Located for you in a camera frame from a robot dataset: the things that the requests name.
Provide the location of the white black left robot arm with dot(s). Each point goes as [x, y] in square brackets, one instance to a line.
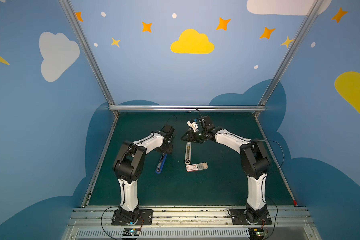
[128, 167]

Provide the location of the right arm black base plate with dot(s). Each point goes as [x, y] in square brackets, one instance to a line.
[250, 217]

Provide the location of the right green circuit board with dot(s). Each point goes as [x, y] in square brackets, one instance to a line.
[256, 234]

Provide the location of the right aluminium frame post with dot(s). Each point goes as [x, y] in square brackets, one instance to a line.
[292, 50]

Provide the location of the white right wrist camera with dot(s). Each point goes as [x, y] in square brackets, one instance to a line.
[193, 124]

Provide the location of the red white staple box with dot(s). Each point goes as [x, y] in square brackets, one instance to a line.
[196, 167]

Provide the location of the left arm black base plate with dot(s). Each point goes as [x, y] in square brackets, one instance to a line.
[122, 217]

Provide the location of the left green circuit board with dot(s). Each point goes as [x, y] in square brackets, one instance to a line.
[131, 232]

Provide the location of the green circuit board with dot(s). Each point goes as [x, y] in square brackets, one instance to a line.
[256, 234]
[131, 232]

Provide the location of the left aluminium frame post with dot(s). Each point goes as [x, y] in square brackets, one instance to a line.
[76, 26]

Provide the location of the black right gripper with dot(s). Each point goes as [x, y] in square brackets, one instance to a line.
[190, 137]

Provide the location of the beige black stapler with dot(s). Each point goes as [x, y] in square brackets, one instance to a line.
[188, 153]

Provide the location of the aluminium frame post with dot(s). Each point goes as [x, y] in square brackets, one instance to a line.
[76, 26]
[292, 50]

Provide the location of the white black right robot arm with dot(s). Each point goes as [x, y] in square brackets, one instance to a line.
[254, 161]

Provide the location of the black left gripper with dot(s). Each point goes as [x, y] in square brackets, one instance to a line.
[165, 148]

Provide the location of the aluminium back crossbar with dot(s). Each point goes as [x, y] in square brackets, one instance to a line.
[147, 108]

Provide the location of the aluminium front rail frame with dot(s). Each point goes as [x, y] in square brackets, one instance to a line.
[191, 223]

